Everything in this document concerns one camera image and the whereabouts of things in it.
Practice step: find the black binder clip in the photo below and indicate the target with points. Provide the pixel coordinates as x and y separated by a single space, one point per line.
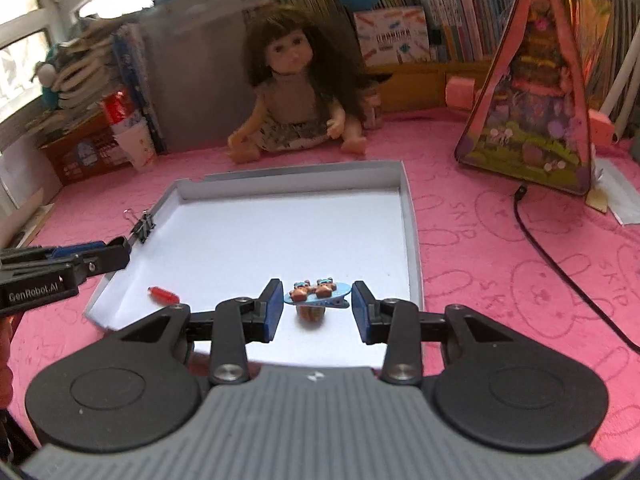
144 226

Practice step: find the stack of worn books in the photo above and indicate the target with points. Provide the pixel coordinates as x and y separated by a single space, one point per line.
82 75

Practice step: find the brown-haired doll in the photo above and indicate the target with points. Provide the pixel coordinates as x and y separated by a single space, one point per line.
295 100

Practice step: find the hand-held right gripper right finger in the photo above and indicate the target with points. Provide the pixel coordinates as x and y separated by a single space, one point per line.
361 310

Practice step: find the blue and white plush toy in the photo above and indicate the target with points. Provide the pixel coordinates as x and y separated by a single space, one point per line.
49 75

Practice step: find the white box with colourful print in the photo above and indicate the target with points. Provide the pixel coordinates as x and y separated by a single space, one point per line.
392 35

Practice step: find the leaning colourful picture books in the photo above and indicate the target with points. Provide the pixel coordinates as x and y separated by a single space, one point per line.
605 30

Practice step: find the white paper cup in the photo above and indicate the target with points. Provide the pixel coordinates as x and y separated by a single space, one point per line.
136 147

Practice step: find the white metal stand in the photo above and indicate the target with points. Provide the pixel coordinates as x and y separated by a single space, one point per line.
617 90

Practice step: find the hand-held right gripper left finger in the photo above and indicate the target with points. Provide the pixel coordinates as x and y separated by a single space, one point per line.
272 306

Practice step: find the pink foam block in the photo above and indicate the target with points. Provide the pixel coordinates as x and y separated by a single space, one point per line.
600 127
462 92

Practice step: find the white flat packet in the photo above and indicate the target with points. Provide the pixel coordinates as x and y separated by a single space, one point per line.
622 190

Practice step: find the white shallow cardboard tray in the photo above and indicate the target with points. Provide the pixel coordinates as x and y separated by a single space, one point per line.
300 220

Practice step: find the person's left forearm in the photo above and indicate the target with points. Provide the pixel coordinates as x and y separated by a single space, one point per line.
5 360

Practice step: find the pink triangular toy box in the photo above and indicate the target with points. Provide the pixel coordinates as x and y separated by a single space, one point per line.
525 125

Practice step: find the grey plastic case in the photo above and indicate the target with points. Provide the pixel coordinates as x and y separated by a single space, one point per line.
200 60

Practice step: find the pink embossed table cover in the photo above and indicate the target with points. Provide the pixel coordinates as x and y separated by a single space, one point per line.
490 270

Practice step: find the yellow wooden shelf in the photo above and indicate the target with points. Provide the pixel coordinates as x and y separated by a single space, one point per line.
415 85

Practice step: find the blue hair clip with bears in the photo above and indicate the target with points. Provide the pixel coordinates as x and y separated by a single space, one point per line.
315 292

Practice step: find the small red cylinder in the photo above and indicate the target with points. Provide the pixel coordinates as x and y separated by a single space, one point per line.
162 295

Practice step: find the row of upright books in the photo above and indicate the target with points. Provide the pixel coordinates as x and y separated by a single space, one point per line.
450 15

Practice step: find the white window frame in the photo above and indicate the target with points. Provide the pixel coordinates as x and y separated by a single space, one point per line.
30 20

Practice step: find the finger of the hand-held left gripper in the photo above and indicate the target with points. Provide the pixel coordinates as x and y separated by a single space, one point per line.
112 257
75 249

